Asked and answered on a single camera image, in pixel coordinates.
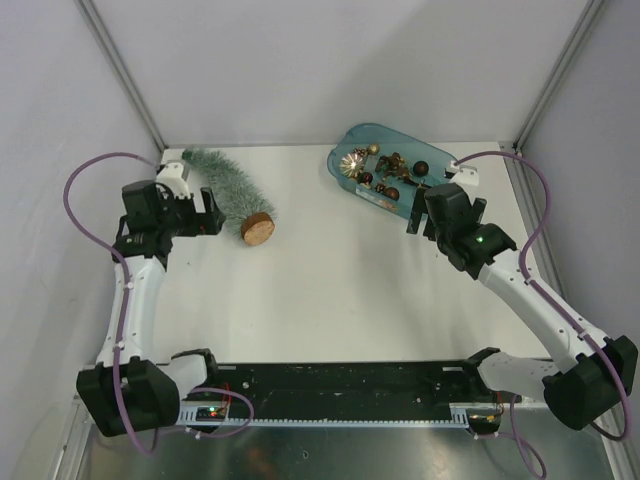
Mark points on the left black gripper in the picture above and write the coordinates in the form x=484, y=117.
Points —
x=201, y=223

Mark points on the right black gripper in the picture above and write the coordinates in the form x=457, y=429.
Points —
x=416, y=215

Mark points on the small frosted christmas tree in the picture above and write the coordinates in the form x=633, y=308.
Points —
x=250, y=215

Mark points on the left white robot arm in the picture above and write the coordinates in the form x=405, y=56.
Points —
x=127, y=390

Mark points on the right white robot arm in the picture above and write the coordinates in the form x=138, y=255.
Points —
x=588, y=373

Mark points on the dark brown bauble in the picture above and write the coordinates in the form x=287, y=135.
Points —
x=420, y=168

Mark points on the brown bauble near label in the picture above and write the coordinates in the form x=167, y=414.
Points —
x=392, y=193

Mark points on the teal plastic bin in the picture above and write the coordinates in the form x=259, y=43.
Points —
x=359, y=137

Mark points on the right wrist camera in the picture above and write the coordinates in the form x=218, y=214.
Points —
x=464, y=176

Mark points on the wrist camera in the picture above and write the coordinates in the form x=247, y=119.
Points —
x=174, y=175
x=464, y=176

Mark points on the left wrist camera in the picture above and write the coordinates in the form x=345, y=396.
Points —
x=174, y=175

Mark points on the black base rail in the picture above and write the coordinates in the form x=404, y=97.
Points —
x=414, y=390

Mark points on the grey cable duct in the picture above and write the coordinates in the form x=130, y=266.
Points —
x=206, y=416

